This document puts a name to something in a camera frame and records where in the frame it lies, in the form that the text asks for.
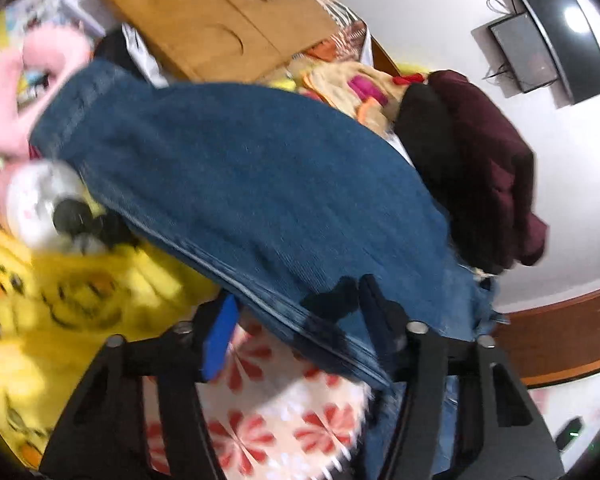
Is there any blue denim jacket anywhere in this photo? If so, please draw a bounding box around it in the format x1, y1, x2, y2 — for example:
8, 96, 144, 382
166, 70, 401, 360
30, 60, 495, 479

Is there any black device green light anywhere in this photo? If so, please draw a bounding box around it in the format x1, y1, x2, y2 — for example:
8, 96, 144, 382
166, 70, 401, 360
555, 416, 584, 453

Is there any yellow cartoon plush blanket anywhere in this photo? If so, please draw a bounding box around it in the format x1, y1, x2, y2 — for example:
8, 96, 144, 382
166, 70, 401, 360
0, 228, 220, 469

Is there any patchwork patterned bedspread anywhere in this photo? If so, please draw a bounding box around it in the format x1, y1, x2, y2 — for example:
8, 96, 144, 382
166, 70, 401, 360
142, 309, 376, 480

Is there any pink plush toy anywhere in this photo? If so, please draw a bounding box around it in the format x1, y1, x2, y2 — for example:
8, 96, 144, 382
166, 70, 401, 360
0, 24, 106, 255

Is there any dark maroon garment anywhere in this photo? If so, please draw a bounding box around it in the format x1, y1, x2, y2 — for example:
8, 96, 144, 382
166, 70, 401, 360
394, 70, 548, 274

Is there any tan cartoon fleece blanket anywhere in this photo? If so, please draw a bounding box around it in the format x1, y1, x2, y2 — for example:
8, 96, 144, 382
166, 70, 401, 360
259, 55, 428, 140

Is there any wooden folding lap desk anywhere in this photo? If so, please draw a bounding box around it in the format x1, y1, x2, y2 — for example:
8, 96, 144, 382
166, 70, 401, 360
104, 0, 338, 82

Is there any wooden door frame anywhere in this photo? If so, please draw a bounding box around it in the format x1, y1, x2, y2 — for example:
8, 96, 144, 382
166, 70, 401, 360
494, 289, 600, 388

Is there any black wall television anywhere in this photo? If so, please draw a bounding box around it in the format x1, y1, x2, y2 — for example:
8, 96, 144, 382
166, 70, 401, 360
520, 0, 600, 104

